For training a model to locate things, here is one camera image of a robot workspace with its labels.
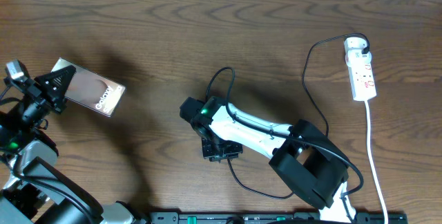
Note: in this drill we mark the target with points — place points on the white charger plug adapter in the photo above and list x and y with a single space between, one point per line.
355 43

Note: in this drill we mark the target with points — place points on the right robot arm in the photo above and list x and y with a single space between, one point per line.
304 158

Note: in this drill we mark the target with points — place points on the black mounting rail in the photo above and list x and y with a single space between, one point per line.
259 218

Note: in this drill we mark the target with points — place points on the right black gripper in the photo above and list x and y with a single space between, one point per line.
235 150

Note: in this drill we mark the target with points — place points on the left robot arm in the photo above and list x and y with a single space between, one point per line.
36 192

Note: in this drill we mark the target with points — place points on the white power strip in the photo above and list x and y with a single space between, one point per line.
360 75

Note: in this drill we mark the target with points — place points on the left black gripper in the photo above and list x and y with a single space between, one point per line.
41 90

